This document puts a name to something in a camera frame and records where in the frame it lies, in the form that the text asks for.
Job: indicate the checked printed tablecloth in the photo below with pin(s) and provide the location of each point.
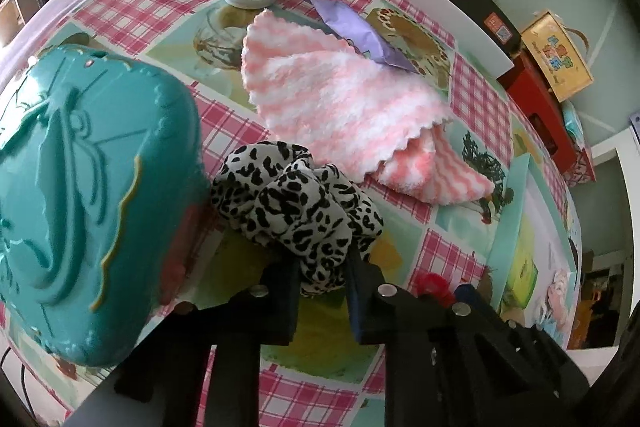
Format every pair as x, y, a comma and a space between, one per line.
125, 7

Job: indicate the teal embossed box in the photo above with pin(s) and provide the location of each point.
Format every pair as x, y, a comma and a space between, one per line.
85, 207

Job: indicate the red patterned box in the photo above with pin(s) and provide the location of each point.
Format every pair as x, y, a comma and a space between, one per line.
582, 162

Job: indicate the purple foil packet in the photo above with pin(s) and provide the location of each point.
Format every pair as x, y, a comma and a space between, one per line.
360, 37

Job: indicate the pack of blue masks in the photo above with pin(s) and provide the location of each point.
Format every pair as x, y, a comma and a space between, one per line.
572, 122

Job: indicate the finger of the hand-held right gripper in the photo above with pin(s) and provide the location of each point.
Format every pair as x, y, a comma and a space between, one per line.
466, 293

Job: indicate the black device with dial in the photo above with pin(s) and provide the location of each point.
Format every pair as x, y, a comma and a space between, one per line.
480, 2

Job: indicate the red gift box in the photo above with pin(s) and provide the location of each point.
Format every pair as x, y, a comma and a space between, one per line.
545, 112

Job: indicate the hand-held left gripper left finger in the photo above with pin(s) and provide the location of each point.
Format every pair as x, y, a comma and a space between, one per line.
287, 302

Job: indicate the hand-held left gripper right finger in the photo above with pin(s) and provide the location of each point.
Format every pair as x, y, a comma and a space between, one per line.
357, 307

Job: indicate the white desk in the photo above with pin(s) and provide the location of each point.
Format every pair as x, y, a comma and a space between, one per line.
627, 147

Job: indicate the pink plush flower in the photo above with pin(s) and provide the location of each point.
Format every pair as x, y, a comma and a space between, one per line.
557, 292

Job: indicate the leopard print scrunchie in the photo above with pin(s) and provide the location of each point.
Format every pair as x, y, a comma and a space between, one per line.
300, 217

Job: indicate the pink checked fluffy towel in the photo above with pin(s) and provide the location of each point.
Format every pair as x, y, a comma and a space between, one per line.
340, 107

